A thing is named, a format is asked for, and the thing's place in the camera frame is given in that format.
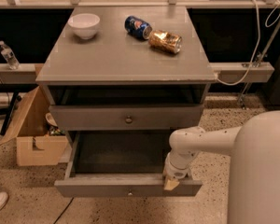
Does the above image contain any grey drawer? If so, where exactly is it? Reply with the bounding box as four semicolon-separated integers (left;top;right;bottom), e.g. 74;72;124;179
49;105;203;131
55;130;203;198

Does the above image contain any open cardboard box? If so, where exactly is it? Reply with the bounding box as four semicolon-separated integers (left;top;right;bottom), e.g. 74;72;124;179
1;86;72;166

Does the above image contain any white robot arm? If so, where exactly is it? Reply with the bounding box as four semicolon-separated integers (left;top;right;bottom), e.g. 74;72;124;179
163;110;280;224

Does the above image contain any black floor cable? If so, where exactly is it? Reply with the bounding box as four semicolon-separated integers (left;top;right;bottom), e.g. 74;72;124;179
52;197;75;224

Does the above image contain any white ceramic bowl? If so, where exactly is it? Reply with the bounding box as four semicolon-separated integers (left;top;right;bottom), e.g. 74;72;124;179
67;13;100;40

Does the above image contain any blue pepsi can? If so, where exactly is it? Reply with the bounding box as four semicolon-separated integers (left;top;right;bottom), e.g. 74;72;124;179
124;16;152;40

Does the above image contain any crushed gold can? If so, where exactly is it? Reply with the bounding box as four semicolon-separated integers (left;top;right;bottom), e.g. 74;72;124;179
148;30;182;54

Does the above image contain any white cable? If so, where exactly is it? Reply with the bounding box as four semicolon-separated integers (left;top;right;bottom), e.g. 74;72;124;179
216;0;280;87

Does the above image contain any grey top drawer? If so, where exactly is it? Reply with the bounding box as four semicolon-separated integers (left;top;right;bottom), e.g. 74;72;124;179
49;105;203;131

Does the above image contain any grey drawer cabinet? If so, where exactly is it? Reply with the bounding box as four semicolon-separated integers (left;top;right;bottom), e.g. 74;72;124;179
35;5;217;179

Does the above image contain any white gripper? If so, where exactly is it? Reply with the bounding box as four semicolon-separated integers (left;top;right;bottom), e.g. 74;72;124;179
163;151;193;190

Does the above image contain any metal stand pole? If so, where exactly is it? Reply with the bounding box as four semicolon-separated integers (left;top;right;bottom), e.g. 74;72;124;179
238;19;280;109

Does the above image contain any clear plastic water bottle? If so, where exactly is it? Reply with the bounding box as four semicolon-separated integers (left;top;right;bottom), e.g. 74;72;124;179
0;41;20;70

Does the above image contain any black leaning bar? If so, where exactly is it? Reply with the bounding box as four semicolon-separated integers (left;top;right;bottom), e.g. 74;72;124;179
0;91;19;136

